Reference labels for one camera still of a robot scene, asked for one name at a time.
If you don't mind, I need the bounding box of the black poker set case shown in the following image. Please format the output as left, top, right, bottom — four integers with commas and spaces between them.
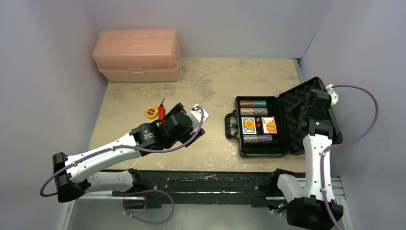
225, 77, 325, 158

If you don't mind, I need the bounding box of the green poker chip stack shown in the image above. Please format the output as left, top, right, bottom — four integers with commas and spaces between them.
252, 100, 267, 108

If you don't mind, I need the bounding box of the orange small blind button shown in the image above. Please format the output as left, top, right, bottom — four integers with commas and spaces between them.
244, 119, 255, 130

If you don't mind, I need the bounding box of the orange poker chip stack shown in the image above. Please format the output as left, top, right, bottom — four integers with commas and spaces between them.
239, 100, 254, 108

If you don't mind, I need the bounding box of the yellow big blind button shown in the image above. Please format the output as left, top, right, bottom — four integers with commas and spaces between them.
264, 122, 277, 134

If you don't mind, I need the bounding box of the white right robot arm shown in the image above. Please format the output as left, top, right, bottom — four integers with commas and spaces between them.
269, 89, 344, 230

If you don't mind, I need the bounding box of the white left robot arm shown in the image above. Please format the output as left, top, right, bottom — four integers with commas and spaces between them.
52, 103, 210, 203

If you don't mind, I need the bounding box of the red utility knife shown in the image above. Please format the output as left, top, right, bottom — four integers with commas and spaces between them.
158, 99, 166, 125

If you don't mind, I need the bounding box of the yellow tape measure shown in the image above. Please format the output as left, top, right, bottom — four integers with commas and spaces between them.
146, 106, 159, 119

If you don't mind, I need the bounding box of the red playing card deck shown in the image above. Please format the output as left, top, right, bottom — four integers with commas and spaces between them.
261, 116, 278, 135

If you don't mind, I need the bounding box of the blue playing card deck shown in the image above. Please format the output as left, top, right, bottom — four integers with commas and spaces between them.
241, 117, 257, 135

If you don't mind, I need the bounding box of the blue orange chip row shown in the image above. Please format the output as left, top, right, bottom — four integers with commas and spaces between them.
239, 108, 269, 116

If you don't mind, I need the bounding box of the blue purple chip row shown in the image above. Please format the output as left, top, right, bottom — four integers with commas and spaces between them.
243, 135, 273, 144

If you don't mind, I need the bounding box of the pink plastic storage box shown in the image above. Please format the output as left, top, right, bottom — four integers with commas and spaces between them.
92, 30, 180, 82

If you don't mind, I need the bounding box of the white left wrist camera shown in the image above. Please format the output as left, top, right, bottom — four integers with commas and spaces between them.
186, 104, 210, 127

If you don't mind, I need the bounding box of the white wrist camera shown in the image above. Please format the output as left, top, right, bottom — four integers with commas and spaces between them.
325, 84, 338, 107
186, 104, 210, 127

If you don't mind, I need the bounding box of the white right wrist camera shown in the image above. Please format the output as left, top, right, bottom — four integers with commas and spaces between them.
325, 84, 338, 107

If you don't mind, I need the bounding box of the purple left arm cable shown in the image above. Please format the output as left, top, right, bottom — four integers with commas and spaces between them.
39, 105, 205, 225

